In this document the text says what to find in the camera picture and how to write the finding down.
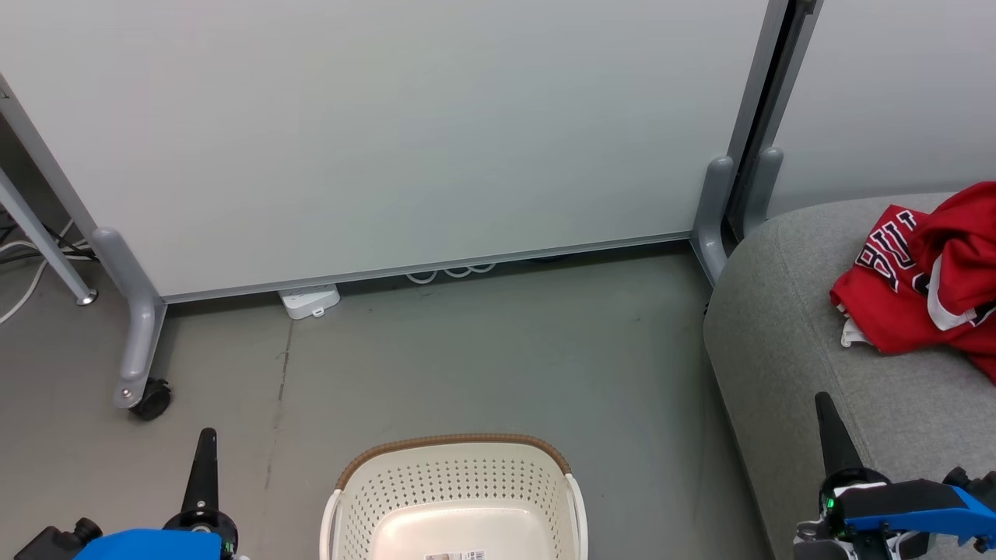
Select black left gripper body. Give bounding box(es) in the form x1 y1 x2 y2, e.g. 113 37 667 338
162 506 239 560

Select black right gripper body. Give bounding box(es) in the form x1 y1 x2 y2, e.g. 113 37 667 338
793 465 935 560

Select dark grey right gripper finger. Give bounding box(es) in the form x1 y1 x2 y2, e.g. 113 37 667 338
814 392 866 478

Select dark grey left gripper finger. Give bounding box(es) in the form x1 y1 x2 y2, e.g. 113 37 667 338
181 427 222 516

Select red basketball jersey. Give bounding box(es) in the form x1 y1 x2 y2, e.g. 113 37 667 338
828 181 996 387

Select grey fabric sofa seat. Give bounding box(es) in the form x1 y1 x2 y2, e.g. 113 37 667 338
703 191 996 560

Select cream laundry basket brown rim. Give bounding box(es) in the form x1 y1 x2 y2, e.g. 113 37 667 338
318 432 589 560

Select black caster wheel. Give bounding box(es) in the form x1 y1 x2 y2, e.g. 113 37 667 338
128 378 173 422

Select grey partition leg with caster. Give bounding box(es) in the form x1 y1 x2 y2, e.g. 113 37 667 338
89 226 169 410

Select white power strip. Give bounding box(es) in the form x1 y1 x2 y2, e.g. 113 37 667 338
278 284 342 321

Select short grey partition leg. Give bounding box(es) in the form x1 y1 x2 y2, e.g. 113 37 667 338
738 146 785 239
690 156 737 285

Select slanted grey table leg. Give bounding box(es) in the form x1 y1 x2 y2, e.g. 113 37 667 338
0 167 99 306

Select narrow white partition panel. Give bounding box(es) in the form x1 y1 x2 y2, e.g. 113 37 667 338
756 0 996 220

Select white and black floor cables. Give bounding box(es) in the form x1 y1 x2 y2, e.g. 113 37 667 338
0 220 96 325

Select white looped cable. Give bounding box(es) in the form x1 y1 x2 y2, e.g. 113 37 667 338
404 261 500 285

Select white partition panel grey frame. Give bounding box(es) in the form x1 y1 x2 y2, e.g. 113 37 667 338
0 0 788 306

